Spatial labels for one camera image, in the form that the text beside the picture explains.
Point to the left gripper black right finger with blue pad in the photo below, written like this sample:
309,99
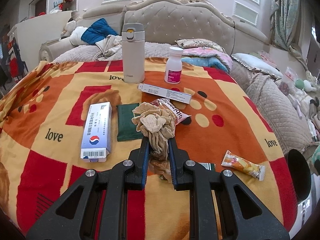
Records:
220,203

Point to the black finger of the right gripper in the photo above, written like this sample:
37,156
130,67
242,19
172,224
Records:
300,174

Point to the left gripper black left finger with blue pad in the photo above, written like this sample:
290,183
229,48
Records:
95,205

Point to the pink bibizan snack wrapper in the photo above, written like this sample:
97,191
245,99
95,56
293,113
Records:
165,104

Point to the beige paper towel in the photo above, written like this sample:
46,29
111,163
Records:
157,123

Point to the orange yellow snack wrapper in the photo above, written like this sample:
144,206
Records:
244,166

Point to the green white small box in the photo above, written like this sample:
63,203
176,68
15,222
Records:
208,166

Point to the blue white medicine box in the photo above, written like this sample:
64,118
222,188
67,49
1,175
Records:
96,139

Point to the white plush toy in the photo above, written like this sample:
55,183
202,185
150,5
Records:
305,85

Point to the red orange floral blanket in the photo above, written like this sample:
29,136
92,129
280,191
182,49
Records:
43,117

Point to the dark green packet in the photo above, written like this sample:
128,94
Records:
126,128

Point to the white ruffled pillow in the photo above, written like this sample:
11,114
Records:
255,64

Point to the long white medicine box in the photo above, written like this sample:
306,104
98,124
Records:
165,93

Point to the teal patterned curtain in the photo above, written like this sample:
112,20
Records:
284,19

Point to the pink floral quilt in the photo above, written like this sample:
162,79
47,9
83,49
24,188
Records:
205,53

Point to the white pill bottle, pink label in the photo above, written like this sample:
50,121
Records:
173,67

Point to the cream crumpled garment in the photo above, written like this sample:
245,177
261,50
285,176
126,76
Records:
109,45

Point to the beige tufted sofa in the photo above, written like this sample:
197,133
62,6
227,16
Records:
166,21

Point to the blue jacket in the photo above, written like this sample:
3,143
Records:
98,31

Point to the beige thermos flask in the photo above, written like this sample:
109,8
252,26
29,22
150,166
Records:
133,51

